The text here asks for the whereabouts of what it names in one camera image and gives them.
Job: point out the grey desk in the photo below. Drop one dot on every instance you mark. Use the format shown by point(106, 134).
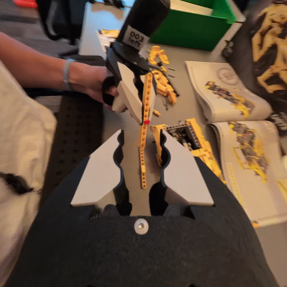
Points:
point(131, 145)

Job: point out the red bag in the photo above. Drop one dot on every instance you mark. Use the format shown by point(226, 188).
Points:
point(24, 3)

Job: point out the light grey garment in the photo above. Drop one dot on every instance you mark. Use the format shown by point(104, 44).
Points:
point(22, 134)

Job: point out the yellow black brick car model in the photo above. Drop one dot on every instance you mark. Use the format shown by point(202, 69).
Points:
point(201, 145)

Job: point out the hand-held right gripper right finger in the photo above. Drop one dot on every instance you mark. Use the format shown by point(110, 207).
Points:
point(188, 179)

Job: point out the long yellow brick beam assembly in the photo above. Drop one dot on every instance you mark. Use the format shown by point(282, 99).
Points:
point(148, 94)

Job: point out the pile of yellow brick parts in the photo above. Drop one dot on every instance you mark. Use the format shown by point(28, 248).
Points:
point(162, 86)

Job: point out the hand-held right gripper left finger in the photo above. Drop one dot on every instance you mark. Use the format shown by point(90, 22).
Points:
point(98, 179)

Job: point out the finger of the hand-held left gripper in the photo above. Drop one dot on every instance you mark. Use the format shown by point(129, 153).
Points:
point(154, 98)
point(132, 98)

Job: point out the long yellow brick beam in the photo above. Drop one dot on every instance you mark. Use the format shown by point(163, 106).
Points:
point(142, 157)

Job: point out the green storage bin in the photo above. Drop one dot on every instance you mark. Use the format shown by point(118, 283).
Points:
point(190, 33)

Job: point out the black toy car box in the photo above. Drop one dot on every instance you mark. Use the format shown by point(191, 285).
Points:
point(246, 56)

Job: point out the red brick pin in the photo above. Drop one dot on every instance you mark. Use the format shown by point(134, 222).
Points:
point(146, 122)

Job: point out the person's left hand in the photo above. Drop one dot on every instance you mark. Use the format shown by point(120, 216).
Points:
point(89, 78)

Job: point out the person's left forearm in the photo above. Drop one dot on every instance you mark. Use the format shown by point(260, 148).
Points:
point(33, 62)

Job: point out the clear plastic bag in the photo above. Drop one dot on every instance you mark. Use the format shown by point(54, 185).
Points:
point(105, 38)

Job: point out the black office chair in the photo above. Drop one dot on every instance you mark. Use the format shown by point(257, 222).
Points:
point(58, 20)

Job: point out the open instruction booklet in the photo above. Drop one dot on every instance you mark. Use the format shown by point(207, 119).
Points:
point(201, 101)

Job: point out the light blue wristband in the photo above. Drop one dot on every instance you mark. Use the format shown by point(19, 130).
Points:
point(66, 74)

